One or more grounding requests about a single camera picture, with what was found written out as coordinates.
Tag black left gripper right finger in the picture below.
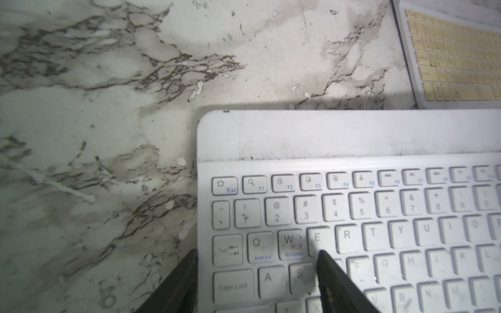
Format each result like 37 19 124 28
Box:
317 250 378 313

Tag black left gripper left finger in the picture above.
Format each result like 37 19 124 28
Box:
136 249 198 313

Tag white keyboard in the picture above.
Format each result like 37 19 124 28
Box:
197 110 500 312

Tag yellow keyboard mid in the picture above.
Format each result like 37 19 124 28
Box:
392 1 500 110

